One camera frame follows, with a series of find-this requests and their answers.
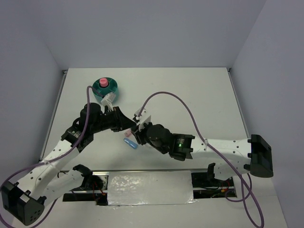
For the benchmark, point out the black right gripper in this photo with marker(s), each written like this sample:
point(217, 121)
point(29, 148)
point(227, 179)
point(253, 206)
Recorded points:
point(138, 134)

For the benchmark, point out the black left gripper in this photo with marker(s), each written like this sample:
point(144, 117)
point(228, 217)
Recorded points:
point(123, 122)

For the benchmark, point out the pink-capped crayon bottle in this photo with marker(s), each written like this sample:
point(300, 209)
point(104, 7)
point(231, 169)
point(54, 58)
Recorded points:
point(103, 82)

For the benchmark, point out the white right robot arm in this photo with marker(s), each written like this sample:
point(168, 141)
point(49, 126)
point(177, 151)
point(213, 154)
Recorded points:
point(222, 158)

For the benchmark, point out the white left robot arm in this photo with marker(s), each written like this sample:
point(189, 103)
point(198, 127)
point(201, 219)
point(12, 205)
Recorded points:
point(27, 198)

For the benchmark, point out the pink highlighter pen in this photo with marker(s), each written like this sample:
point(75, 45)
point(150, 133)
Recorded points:
point(127, 133)

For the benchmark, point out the blue highlighter pen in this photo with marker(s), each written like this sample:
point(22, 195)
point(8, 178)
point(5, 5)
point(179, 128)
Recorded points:
point(130, 143)

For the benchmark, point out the teal round compartment organizer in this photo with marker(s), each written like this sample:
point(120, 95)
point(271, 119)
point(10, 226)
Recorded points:
point(99, 92)

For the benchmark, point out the silver foil sheet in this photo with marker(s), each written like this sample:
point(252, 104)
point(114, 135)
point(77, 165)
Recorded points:
point(149, 188)

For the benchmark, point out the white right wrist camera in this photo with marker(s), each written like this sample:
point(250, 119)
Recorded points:
point(143, 118)

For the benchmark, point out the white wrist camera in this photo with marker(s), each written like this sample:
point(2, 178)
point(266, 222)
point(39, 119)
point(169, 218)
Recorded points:
point(108, 100)
point(143, 118)

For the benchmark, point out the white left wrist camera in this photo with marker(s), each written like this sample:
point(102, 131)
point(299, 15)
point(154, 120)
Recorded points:
point(108, 100)

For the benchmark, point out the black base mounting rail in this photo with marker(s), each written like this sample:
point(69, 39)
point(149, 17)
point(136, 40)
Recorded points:
point(203, 188)

